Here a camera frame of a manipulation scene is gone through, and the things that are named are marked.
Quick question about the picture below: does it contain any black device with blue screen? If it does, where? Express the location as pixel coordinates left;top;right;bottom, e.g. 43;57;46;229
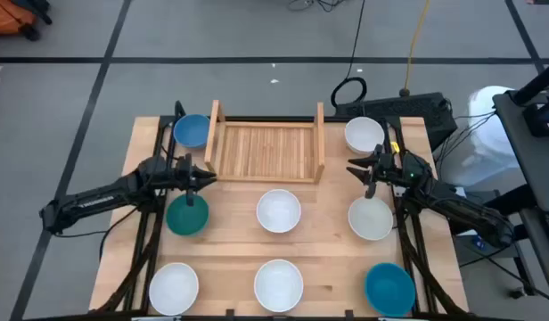
521;100;549;138

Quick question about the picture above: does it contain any white plastic bag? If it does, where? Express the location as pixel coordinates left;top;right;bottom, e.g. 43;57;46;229
447;85;521;188

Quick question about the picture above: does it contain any blue bowl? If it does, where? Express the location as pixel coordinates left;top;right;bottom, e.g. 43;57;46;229
172;113;212;150

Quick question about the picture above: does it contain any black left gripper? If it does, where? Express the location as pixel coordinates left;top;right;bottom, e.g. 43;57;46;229
172;153;217;193

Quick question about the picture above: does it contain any yellow floor cable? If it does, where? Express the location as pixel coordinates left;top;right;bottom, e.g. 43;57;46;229
399;0;432;98

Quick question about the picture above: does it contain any wooden slatted shelf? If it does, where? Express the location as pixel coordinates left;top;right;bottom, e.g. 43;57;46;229
203;98;327;185

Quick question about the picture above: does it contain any black diagonal pole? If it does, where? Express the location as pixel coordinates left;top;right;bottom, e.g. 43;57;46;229
511;57;549;107

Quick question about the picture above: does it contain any teal bowl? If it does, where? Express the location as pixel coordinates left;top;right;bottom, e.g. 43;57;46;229
364;261;417;318

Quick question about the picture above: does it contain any tangled black cable bundle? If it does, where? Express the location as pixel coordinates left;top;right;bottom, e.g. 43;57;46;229
286;0;349;13

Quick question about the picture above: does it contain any black wheeled base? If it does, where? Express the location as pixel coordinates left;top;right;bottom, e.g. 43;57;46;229
13;0;53;42

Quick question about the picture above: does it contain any dark grey desk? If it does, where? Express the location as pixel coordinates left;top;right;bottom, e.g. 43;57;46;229
492;88;549;213

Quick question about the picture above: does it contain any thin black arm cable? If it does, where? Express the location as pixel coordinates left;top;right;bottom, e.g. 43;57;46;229
53;205;140;262

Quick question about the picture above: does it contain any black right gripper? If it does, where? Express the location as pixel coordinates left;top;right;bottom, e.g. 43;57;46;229
346;143;407;186

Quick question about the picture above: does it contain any dark green bowl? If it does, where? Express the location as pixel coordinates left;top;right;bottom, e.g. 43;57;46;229
165;192;210;237

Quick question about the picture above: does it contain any black mesh computer case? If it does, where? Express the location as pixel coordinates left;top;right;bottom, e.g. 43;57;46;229
335;92;459;152

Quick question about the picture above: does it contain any black stand frame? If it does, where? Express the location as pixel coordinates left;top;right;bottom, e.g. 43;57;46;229
447;182;541;300

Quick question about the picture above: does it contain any black metal table frame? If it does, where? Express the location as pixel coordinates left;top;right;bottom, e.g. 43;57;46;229
94;100;471;321

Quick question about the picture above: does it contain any white ceramic bowl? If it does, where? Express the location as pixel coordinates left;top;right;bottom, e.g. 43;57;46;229
255;188;302;235
148;261;200;317
344;116;386;156
253;259;305;314
348;196;395;242

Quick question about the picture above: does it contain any black floor cable with loop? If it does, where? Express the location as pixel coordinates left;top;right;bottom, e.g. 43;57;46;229
330;0;369;109

